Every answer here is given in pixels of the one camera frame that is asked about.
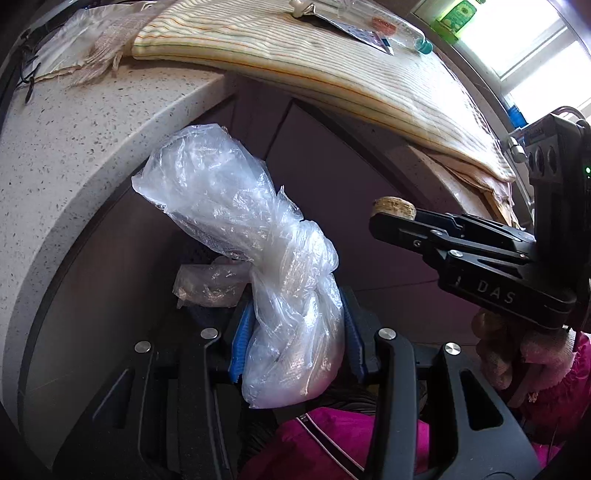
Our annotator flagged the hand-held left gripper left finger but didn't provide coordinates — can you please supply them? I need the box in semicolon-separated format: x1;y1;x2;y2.
53;300;257;480

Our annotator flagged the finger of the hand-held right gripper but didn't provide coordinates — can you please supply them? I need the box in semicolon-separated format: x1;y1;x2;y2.
418;211;536;245
368;210;539;273

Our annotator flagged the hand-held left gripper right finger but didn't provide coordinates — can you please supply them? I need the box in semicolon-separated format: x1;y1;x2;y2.
339;288;541;480

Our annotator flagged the small beige round piece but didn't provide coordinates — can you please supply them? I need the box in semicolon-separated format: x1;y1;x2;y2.
373;197;417;220

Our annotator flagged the knotted clear plastic bag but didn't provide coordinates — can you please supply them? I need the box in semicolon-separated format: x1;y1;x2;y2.
131;124;346;409

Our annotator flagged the person's right hand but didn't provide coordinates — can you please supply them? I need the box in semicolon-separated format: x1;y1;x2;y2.
472;308;527;393

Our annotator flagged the dark cabinet door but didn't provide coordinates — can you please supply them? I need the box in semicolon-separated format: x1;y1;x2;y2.
231;76;513;352
21;185;241;416

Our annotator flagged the crumpled clear wrapper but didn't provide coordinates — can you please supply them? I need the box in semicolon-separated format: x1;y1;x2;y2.
173;256;252;310

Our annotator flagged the magenta jacket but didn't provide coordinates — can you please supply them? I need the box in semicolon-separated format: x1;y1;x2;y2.
240;406;430;480

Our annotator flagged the clear bottle with teal cap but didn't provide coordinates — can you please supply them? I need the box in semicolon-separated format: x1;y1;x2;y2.
342;0;434;55

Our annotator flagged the green carton by window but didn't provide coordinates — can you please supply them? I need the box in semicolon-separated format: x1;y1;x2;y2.
434;0;485;35

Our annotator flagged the striped cloth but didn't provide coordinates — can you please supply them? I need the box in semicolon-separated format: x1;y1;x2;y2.
131;0;518;183

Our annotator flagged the white plastic bag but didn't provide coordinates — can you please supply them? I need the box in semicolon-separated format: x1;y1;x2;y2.
28;7;112;79

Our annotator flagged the white window frame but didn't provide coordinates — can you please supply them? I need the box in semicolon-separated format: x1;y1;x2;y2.
411;0;591;125

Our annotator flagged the black cable bundle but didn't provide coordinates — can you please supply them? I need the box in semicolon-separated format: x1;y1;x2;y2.
14;28;47;100

